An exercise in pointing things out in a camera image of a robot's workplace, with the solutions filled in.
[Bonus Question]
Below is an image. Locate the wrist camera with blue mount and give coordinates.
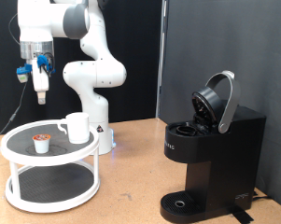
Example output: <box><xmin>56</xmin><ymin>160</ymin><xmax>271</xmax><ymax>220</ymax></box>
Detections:
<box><xmin>16</xmin><ymin>63</ymin><xmax>34</xmax><ymax>84</ymax></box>

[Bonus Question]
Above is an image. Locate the white K-cup pod orange lid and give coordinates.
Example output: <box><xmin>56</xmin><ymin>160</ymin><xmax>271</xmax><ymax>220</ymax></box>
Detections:
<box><xmin>32</xmin><ymin>133</ymin><xmax>51</xmax><ymax>154</ymax></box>

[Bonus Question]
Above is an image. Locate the white two-tier turntable shelf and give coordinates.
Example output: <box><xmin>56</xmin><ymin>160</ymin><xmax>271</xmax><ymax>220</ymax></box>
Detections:
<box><xmin>0</xmin><ymin>119</ymin><xmax>101</xmax><ymax>214</ymax></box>

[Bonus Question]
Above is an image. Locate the white handled mug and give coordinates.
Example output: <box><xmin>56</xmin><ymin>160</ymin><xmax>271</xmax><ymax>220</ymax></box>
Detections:
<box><xmin>56</xmin><ymin>112</ymin><xmax>91</xmax><ymax>145</ymax></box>

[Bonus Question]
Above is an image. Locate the grey metal pole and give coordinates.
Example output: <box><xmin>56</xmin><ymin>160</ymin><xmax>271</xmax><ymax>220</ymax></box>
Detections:
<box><xmin>155</xmin><ymin>0</ymin><xmax>170</xmax><ymax>119</ymax></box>

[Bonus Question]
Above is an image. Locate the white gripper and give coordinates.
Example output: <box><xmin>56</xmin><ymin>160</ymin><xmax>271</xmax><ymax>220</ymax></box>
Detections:
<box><xmin>32</xmin><ymin>63</ymin><xmax>51</xmax><ymax>105</ymax></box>

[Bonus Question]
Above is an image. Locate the black tape strip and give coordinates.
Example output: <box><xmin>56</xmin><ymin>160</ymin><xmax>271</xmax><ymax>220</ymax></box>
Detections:
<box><xmin>232</xmin><ymin>206</ymin><xmax>255</xmax><ymax>224</ymax></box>

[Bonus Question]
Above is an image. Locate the black Keurig coffee machine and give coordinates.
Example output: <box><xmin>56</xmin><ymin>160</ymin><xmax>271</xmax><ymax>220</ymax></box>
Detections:
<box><xmin>160</xmin><ymin>70</ymin><xmax>267</xmax><ymax>224</ymax></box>

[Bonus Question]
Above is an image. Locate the blue cable clip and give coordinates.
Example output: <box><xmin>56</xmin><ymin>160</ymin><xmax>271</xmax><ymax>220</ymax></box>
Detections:
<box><xmin>36</xmin><ymin>52</ymin><xmax>56</xmax><ymax>76</ymax></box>

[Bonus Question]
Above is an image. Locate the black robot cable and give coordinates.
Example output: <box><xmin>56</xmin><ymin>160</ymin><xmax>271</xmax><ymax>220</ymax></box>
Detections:
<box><xmin>0</xmin><ymin>12</ymin><xmax>31</xmax><ymax>147</ymax></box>

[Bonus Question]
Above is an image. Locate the black power cord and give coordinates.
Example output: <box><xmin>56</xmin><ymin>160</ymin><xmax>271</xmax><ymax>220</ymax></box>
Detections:
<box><xmin>251</xmin><ymin>189</ymin><xmax>274</xmax><ymax>202</ymax></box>

